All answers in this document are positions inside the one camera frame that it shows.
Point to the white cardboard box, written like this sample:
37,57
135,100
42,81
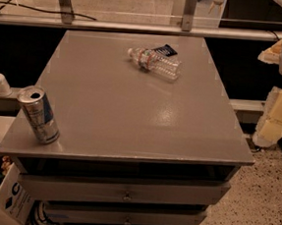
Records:
15,202

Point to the clear plastic water bottle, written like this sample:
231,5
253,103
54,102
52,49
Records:
150,61

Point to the silver blue redbull can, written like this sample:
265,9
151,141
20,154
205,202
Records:
36,106

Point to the metal frame rail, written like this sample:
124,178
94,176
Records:
246,18

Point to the dark blue rxbar wrapper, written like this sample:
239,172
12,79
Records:
165,50

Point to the grey drawer cabinet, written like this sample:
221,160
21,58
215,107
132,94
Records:
134,148

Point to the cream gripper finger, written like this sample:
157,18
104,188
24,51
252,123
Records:
272,54
268,130

